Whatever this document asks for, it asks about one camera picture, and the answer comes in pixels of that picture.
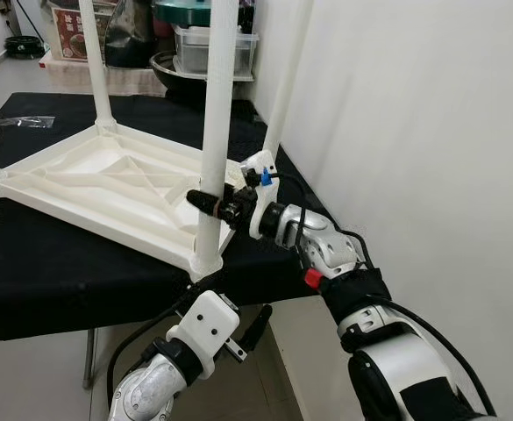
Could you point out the black bag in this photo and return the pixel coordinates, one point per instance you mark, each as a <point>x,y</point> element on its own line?
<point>131,35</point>

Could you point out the beige cloth covered bench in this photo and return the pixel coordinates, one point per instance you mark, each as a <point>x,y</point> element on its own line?
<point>133,81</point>

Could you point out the grey metal table leg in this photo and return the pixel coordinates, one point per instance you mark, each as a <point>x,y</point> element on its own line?
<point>90,360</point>

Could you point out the clear tape piece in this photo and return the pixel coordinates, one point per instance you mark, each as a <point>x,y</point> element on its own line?
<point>19,122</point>

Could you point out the tan rubber band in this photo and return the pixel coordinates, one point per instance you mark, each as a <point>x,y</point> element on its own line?
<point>220,209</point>

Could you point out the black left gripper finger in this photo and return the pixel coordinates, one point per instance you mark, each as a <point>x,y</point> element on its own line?
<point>205,288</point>
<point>258,324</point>

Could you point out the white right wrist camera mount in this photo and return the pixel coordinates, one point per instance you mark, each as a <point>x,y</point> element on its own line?
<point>254,162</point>

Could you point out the black round floor device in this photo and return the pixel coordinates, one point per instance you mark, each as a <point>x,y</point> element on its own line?
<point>24,46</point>

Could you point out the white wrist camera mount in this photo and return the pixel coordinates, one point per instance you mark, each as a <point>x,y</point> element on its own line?
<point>203,320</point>
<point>254,162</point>

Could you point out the red printed box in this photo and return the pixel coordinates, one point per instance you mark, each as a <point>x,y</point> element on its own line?
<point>65,35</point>

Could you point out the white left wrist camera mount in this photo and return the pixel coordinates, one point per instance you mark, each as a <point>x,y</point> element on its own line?
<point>203,320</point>

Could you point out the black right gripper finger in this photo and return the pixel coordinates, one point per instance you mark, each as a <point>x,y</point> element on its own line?
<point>206,203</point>

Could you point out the white plastic children table top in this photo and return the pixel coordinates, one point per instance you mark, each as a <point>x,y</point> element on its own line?
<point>72,171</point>

